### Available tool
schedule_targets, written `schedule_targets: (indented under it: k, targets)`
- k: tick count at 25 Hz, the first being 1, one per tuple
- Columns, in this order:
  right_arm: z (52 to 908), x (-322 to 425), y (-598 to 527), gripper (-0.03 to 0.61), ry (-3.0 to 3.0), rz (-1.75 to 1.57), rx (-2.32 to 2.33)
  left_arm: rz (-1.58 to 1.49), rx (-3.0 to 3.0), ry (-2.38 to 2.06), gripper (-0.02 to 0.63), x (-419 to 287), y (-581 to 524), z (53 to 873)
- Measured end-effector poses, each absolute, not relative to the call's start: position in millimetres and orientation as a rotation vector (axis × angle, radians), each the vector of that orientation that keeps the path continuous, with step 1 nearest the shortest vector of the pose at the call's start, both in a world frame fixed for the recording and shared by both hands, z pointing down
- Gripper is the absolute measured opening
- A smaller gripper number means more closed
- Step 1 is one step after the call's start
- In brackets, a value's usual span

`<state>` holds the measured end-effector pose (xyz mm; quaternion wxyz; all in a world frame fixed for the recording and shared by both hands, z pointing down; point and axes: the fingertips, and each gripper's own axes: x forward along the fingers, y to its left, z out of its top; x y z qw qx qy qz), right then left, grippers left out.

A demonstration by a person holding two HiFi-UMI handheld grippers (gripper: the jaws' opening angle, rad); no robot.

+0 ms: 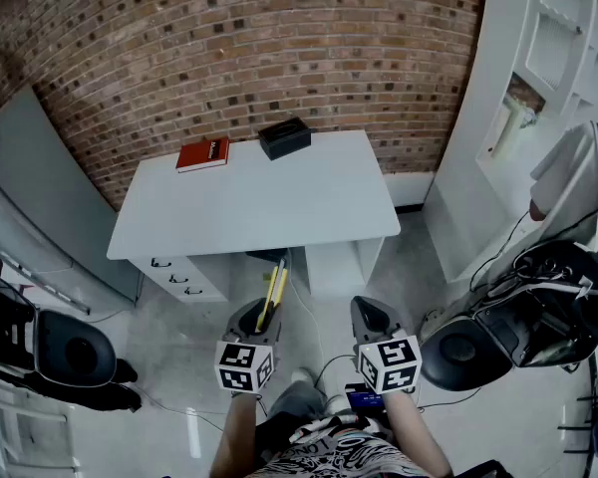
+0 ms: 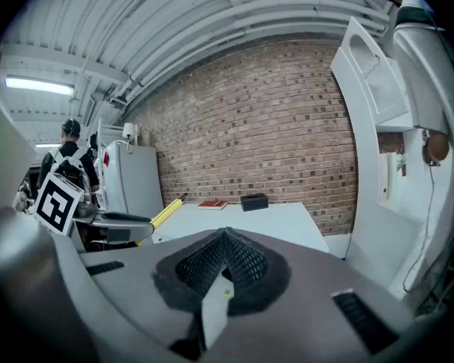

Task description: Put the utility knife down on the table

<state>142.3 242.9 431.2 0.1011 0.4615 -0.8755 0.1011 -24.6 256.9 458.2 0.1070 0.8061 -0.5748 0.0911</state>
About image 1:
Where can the grey trousers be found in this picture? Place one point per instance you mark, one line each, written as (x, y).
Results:
(296, 399)

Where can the yellow utility knife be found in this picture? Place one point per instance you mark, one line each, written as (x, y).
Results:
(280, 282)

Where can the white shoe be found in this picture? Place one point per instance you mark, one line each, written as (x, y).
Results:
(303, 375)

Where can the device with blue screen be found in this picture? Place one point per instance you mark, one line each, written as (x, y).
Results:
(363, 399)

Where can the person's right forearm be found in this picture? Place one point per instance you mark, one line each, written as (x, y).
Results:
(413, 431)

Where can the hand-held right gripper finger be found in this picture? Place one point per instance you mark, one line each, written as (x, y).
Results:
(357, 316)
(391, 319)

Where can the person's left forearm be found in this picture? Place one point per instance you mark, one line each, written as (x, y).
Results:
(234, 431)

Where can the patterned black white shirt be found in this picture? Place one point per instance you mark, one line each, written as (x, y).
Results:
(339, 453)

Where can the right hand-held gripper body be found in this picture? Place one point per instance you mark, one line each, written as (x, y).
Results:
(391, 364)

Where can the white desk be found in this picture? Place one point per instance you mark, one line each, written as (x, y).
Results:
(259, 202)

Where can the red book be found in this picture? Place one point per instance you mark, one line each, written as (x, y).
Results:
(199, 157)

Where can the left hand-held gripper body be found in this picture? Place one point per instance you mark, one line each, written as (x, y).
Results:
(244, 366)

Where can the black padded seat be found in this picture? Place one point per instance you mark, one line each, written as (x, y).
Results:
(463, 356)
(77, 349)

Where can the grey cabinet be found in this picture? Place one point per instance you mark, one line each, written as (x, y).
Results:
(40, 197)

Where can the black tissue box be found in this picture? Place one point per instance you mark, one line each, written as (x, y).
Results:
(285, 140)

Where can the white shelf unit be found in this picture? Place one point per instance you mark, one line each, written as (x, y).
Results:
(488, 117)

